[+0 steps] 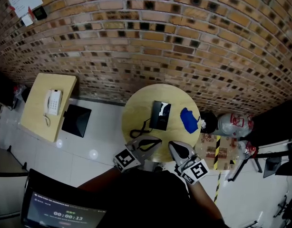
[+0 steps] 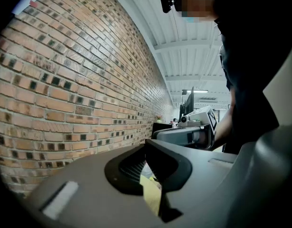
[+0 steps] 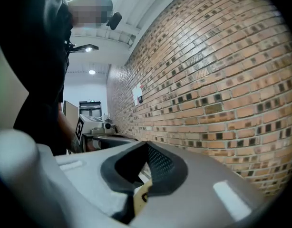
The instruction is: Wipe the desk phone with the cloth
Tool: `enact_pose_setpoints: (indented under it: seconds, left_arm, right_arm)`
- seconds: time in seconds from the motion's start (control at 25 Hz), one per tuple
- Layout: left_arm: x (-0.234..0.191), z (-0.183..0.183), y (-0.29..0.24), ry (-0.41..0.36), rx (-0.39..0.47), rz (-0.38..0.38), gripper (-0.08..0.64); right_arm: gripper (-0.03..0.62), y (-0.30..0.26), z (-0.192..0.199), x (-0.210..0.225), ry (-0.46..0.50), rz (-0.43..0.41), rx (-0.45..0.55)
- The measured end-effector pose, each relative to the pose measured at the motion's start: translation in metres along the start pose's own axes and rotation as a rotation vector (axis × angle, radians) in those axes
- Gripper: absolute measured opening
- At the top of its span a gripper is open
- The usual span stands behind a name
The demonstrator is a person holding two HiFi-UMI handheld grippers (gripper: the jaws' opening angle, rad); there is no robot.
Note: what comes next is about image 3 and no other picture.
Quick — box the black bar lamp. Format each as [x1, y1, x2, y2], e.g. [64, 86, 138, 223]
[65, 40, 99, 55]

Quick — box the white wall paper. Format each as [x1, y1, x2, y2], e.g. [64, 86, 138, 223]
[132, 82, 143, 106]

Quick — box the dark double door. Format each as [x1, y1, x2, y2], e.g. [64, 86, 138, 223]
[78, 100, 102, 119]

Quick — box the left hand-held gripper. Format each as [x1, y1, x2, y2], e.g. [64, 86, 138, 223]
[74, 114, 138, 153]

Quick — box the black head camera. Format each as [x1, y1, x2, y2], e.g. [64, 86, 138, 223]
[106, 11, 123, 30]

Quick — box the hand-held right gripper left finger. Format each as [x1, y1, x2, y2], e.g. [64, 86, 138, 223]
[0, 129, 149, 228]

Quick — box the person's head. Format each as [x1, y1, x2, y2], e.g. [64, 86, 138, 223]
[67, 0, 113, 29]

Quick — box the person's left forearm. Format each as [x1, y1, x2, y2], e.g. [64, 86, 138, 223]
[58, 108, 81, 154]

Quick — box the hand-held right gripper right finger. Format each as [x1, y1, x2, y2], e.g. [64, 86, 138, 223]
[130, 141, 266, 228]

